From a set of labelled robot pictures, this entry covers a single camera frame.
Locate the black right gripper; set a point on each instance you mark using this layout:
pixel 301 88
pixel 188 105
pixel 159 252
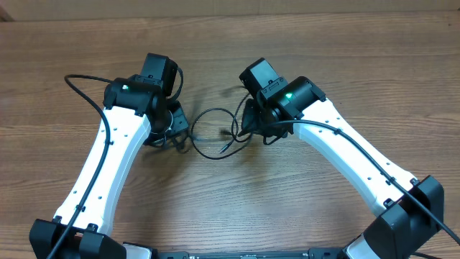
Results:
pixel 248 120

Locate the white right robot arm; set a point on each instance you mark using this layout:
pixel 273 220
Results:
pixel 408 211

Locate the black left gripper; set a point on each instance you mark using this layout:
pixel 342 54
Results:
pixel 180 123

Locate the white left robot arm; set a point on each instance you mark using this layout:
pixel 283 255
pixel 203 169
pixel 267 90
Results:
pixel 142 109

